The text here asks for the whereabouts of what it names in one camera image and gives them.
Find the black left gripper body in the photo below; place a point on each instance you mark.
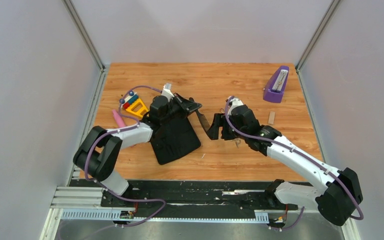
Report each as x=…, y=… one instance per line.
x=174, y=109

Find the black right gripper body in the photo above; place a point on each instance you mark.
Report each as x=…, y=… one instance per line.
x=229, y=132

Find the black hair comb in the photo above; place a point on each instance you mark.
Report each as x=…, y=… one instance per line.
x=203, y=121

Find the black zip tool case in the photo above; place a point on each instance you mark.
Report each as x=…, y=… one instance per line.
x=174, y=141

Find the silver hair scissors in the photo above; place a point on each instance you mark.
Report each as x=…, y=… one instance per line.
x=237, y=142

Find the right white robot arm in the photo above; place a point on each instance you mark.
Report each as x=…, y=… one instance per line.
x=335, y=193

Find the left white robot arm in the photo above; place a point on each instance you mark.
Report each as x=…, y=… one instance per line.
x=98, y=153

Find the small wooden block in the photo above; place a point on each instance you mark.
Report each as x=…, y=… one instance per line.
x=271, y=118

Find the colourful toy block truck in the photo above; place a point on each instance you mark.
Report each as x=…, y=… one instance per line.
x=133, y=104

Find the purple metronome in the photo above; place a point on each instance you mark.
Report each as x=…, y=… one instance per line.
x=274, y=89

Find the pink cylinder tube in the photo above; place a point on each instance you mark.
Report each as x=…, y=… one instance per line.
x=118, y=119

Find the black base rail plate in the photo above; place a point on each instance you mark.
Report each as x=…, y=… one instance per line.
x=196, y=199

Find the left aluminium frame post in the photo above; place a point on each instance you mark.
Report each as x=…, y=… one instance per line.
x=71, y=9

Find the aluminium frame post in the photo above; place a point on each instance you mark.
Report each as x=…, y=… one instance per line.
x=71, y=9
x=325, y=20

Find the right aluminium frame post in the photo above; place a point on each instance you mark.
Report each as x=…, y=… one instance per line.
x=325, y=20

